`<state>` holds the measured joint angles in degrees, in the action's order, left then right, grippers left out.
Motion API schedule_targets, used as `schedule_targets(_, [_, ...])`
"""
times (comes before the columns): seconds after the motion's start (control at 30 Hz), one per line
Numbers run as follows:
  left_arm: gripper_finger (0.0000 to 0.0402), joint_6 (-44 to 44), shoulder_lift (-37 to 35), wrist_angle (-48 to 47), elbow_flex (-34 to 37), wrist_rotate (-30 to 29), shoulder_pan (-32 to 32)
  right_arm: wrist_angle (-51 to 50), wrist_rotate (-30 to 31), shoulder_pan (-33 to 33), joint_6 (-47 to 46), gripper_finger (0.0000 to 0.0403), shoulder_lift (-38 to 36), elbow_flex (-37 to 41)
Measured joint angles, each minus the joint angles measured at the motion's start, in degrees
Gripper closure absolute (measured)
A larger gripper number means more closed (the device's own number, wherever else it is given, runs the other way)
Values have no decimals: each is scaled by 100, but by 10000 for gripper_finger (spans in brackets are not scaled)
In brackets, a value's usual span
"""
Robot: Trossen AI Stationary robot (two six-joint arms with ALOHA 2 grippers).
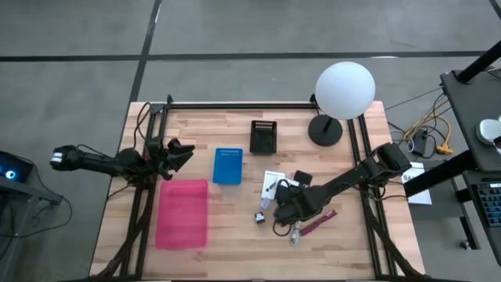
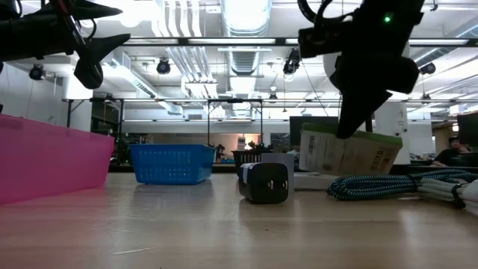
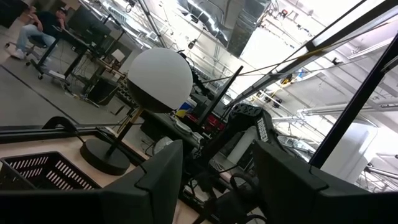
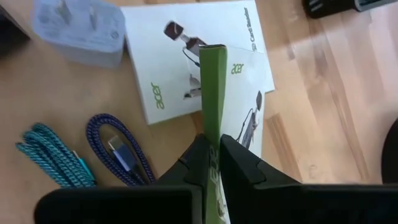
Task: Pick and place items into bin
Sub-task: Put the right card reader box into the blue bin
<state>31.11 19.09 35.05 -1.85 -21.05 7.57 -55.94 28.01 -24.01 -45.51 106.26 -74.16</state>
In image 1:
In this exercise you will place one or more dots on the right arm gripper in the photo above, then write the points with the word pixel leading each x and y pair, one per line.
pixel 303 201

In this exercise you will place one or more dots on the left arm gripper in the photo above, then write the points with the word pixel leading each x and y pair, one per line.
pixel 160 156

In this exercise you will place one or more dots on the white 20W charger adapter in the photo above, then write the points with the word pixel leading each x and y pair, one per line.
pixel 265 203

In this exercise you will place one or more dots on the white product box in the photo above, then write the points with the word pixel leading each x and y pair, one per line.
pixel 270 181

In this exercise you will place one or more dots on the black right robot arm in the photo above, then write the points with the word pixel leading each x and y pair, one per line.
pixel 352 176

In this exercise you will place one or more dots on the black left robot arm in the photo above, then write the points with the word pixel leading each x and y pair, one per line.
pixel 98 162

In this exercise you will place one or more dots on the blue plastic bin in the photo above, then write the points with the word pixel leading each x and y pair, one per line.
pixel 228 166

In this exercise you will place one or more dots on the black plastic bin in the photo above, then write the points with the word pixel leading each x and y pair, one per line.
pixel 263 137

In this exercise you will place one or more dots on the small black white cube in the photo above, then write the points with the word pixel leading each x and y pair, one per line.
pixel 259 218

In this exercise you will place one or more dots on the black square pouch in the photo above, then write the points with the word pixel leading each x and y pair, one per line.
pixel 303 177

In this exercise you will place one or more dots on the silver metal keyring item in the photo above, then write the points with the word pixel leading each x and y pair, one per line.
pixel 294 237

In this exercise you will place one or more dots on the white globe lamp black base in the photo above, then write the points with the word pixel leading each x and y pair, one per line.
pixel 344 90

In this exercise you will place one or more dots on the white paper sheet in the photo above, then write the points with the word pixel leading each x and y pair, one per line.
pixel 419 192

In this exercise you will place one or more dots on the black power adapter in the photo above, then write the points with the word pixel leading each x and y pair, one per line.
pixel 420 143

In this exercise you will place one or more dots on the grey equipment stand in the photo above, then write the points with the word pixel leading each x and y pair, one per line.
pixel 27 192

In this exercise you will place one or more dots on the black device blue light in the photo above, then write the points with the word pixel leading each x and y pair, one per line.
pixel 13 166

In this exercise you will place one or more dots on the black keyboard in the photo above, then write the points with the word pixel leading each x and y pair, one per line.
pixel 490 203

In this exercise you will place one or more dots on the black side desk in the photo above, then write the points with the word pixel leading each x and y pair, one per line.
pixel 475 105

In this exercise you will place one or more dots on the white round device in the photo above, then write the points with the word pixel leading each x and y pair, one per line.
pixel 489 131

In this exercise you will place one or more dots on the black diagonal pole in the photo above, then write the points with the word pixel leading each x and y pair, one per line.
pixel 479 62

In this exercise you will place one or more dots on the black aluminium table frame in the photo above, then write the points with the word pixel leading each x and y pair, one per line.
pixel 164 113

